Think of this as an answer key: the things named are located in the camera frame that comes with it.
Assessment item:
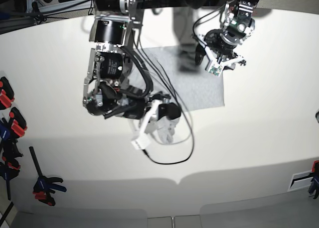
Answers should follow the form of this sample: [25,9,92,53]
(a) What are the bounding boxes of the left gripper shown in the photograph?
[192,28,247,70]

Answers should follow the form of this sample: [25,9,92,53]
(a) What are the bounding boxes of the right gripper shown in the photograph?
[103,92,182,141]

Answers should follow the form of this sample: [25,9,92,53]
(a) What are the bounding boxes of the grey T-shirt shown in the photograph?
[136,46,224,143]

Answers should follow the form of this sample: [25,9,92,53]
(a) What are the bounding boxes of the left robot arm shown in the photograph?
[192,0,259,76]

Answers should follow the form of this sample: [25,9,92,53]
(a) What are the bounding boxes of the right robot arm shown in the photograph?
[82,0,181,144]

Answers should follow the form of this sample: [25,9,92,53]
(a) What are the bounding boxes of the blue bar clamp on table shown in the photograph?
[29,146,67,207]

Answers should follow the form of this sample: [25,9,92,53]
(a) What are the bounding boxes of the lower orange black clamp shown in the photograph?
[0,107,27,140]

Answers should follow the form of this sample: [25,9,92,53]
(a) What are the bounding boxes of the orange black clamp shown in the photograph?
[0,76,14,110]
[0,107,27,140]

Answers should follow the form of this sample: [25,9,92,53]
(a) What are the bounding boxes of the blue clamp at right edge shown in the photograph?
[308,160,319,200]

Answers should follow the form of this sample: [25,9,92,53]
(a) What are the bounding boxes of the upper orange black clamp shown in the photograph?
[0,76,14,110]

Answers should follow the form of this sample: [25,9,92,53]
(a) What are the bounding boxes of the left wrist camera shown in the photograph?
[205,63,223,77]

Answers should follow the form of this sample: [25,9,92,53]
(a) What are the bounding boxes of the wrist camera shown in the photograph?
[205,63,223,77]
[131,133,151,150]

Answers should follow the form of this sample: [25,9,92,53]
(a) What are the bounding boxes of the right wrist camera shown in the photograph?
[131,133,151,150]

